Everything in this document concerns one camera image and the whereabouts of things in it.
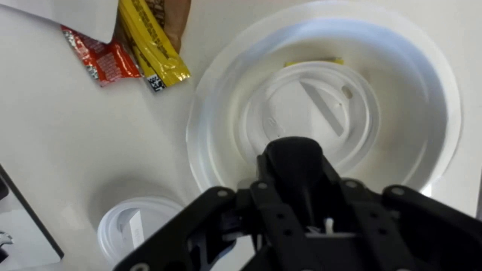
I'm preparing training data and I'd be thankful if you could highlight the white round bowl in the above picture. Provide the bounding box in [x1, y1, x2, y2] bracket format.
[184, 0, 464, 202]

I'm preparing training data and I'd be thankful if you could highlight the brown packet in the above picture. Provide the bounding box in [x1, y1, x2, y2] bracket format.
[149, 0, 193, 54]

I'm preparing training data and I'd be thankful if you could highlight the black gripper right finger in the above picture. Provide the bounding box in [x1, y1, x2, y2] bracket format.
[345, 178, 482, 271]

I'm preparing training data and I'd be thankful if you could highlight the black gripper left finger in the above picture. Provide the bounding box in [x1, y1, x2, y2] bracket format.
[113, 179, 324, 271]

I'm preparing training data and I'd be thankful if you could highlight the long yellow sauce packet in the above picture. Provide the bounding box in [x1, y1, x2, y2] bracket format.
[118, 0, 193, 93]

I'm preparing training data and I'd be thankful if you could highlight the white flat board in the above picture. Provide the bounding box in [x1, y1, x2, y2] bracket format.
[0, 164, 67, 271]

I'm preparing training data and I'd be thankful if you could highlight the white plastic cup lid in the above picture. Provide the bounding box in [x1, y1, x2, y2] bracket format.
[97, 196, 187, 268]
[240, 60, 383, 174]

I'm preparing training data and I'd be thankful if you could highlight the red sauce packet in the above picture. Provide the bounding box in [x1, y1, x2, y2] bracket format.
[61, 25, 143, 87]

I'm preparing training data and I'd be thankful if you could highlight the white folded napkin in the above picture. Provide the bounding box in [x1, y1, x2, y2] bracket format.
[0, 0, 121, 44]

